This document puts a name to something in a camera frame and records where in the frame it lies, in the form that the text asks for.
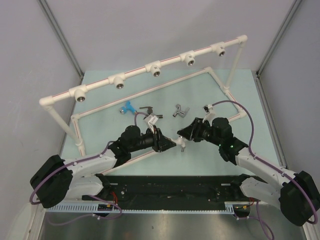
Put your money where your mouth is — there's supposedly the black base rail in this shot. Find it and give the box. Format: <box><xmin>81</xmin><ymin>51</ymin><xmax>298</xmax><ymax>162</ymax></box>
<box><xmin>98</xmin><ymin>174</ymin><xmax>251</xmax><ymax>202</ymax></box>

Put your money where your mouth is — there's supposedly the dark bronze faucet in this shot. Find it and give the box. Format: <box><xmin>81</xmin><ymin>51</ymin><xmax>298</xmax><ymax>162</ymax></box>
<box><xmin>140</xmin><ymin>106</ymin><xmax>164</xmax><ymax>119</ymax></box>

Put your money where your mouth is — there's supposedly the white PVC pipe frame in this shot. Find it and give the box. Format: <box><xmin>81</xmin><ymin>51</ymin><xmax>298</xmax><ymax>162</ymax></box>
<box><xmin>39</xmin><ymin>34</ymin><xmax>248</xmax><ymax>176</ymax></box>

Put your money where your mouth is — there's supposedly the chrome metal faucet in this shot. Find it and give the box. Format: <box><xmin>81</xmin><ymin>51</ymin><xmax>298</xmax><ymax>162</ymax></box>
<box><xmin>172</xmin><ymin>104</ymin><xmax>190</xmax><ymax>118</ymax></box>

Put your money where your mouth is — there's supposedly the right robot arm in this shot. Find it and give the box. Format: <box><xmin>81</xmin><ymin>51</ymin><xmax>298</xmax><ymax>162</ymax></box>
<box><xmin>177</xmin><ymin>117</ymin><xmax>320</xmax><ymax>227</ymax></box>

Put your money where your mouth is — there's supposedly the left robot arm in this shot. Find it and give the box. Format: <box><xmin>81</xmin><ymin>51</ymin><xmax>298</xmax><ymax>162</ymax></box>
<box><xmin>29</xmin><ymin>125</ymin><xmax>177</xmax><ymax>209</ymax></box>

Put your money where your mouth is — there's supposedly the white faucet blue cap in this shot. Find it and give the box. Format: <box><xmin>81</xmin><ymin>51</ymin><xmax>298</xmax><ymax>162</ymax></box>
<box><xmin>171</xmin><ymin>136</ymin><xmax>186</xmax><ymax>153</ymax></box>

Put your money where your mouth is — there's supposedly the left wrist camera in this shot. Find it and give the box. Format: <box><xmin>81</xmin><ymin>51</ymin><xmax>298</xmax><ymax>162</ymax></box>
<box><xmin>144</xmin><ymin>113</ymin><xmax>159</xmax><ymax>133</ymax></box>

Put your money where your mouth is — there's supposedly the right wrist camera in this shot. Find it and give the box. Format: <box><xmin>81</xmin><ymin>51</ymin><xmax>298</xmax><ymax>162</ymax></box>
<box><xmin>202</xmin><ymin>104</ymin><xmax>216</xmax><ymax>123</ymax></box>

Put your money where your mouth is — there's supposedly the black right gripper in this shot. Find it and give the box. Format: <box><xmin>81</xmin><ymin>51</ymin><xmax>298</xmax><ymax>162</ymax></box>
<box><xmin>177</xmin><ymin>117</ymin><xmax>222</xmax><ymax>147</ymax></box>

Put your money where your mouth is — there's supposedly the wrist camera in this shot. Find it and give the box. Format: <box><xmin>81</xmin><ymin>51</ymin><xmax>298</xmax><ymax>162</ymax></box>
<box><xmin>144</xmin><ymin>113</ymin><xmax>159</xmax><ymax>133</ymax></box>
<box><xmin>202</xmin><ymin>104</ymin><xmax>216</xmax><ymax>123</ymax></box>

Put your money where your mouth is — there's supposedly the blue plastic faucet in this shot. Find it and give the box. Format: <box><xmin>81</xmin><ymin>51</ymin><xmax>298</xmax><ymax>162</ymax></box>
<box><xmin>119</xmin><ymin>101</ymin><xmax>138</xmax><ymax>115</ymax></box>

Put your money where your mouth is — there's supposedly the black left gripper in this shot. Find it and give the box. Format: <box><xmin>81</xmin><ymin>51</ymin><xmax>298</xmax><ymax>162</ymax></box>
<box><xmin>128</xmin><ymin>125</ymin><xmax>176</xmax><ymax>153</ymax></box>

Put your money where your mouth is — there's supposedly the white cable duct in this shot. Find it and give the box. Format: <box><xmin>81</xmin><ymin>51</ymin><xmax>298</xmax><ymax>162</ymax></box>
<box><xmin>44</xmin><ymin>203</ymin><xmax>237</xmax><ymax>215</ymax></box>

